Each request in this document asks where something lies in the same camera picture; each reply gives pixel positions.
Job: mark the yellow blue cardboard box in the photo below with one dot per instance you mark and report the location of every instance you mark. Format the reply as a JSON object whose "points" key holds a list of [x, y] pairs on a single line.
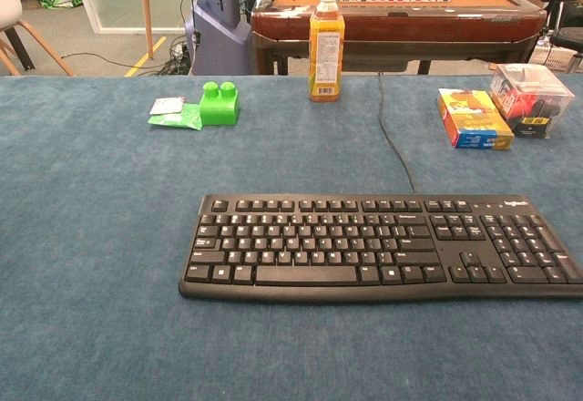
{"points": [[473, 118]]}

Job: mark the brown mahjong table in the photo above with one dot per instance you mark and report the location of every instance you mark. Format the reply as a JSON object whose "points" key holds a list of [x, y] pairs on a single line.
{"points": [[410, 23]]}

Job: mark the green plastic building block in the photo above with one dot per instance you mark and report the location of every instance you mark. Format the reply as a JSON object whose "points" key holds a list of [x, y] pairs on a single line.
{"points": [[218, 107]]}

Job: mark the wooden pole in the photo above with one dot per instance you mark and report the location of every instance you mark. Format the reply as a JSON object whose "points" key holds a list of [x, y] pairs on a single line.
{"points": [[146, 9]]}

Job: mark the black Logitech keyboard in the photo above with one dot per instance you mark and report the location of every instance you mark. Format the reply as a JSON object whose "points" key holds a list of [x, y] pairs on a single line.
{"points": [[319, 246]]}

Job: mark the white plastic basket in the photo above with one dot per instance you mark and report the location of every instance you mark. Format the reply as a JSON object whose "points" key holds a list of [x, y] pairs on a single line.
{"points": [[553, 57]]}

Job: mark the blue table cloth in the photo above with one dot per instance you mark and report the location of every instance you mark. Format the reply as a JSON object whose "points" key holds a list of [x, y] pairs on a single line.
{"points": [[136, 237]]}

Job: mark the green snack packet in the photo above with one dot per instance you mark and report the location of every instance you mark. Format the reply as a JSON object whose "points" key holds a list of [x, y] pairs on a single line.
{"points": [[177, 118]]}

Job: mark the orange tea drink bottle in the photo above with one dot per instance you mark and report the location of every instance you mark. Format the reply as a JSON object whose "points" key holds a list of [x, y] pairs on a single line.
{"points": [[326, 50]]}

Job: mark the black office chair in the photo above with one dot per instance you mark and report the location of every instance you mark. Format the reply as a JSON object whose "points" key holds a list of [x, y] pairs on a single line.
{"points": [[562, 9]]}

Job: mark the white wooden-legged chair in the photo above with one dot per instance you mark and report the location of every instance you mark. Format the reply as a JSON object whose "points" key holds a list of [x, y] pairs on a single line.
{"points": [[18, 23]]}

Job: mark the small white red sachet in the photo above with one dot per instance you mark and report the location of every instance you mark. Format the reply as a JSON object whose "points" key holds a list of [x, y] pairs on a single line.
{"points": [[166, 106]]}

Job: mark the purple robot base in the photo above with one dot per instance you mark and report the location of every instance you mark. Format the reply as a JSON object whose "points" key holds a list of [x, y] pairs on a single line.
{"points": [[218, 32]]}

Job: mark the clear plastic box with items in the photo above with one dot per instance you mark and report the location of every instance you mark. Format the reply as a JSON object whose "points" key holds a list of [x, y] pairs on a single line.
{"points": [[530, 98]]}

